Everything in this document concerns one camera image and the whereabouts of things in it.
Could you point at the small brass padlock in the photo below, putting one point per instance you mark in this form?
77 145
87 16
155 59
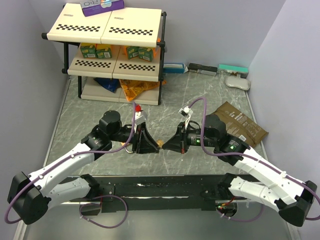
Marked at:
160 143

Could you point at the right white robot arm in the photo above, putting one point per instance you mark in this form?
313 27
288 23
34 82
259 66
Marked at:
290 197

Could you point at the blue snack bag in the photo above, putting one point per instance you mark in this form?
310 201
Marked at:
110 84

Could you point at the grey white pad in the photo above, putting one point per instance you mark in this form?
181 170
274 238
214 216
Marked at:
238 82

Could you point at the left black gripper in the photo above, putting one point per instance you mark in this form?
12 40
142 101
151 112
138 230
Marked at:
144 148

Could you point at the brown foil pouch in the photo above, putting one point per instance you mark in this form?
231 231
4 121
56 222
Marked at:
240 125

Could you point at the green yellow carton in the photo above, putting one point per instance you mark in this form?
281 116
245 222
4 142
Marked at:
131 52
88 50
146 53
103 51

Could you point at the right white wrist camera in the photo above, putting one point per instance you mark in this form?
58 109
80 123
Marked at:
187 113

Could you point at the green yellow carton far left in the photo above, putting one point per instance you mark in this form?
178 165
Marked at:
88 50

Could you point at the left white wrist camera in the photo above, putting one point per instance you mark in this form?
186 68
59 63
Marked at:
140 115

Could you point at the black long box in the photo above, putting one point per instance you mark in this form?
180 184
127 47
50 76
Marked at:
202 69

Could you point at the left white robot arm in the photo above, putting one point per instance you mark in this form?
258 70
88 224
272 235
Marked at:
32 195

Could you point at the green yellow carton right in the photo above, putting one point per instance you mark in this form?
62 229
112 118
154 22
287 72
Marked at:
146 53

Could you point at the blue white flat box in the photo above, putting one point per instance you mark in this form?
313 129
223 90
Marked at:
175 68

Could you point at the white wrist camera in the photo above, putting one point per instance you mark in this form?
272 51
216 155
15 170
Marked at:
140 115
187 113

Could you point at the large brass padlock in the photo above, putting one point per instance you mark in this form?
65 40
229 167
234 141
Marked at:
127 147

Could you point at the teal white box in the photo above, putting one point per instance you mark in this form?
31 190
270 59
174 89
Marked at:
232 70

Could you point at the orange snack bag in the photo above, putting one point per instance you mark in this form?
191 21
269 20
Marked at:
133 88

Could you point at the purple white box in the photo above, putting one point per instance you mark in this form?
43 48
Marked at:
95 7

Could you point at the cream black three-tier shelf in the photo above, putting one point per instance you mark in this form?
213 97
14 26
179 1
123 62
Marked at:
127 44

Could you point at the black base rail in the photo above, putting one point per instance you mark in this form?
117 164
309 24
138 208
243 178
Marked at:
161 192

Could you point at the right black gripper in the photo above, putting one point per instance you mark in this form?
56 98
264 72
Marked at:
179 143

